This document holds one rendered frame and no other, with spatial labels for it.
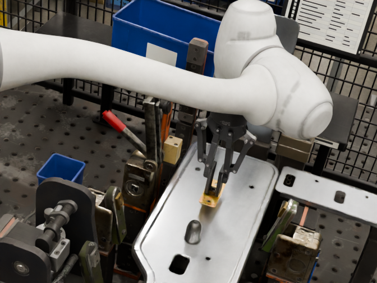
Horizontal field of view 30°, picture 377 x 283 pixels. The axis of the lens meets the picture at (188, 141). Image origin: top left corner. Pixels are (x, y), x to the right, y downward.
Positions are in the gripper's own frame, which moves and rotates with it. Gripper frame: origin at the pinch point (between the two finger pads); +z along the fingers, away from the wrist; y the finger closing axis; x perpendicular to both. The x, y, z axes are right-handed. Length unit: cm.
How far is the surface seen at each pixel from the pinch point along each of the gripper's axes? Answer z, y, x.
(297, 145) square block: 2.1, 13.7, 23.6
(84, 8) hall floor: 108, -140, 237
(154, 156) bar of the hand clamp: -1.9, -13.6, -1.7
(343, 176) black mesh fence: 30, 28, 55
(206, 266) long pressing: 6.4, 5.1, -18.6
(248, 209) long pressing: 6.5, 8.4, 1.5
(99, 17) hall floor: 108, -127, 232
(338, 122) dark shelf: 3.7, 21.2, 40.4
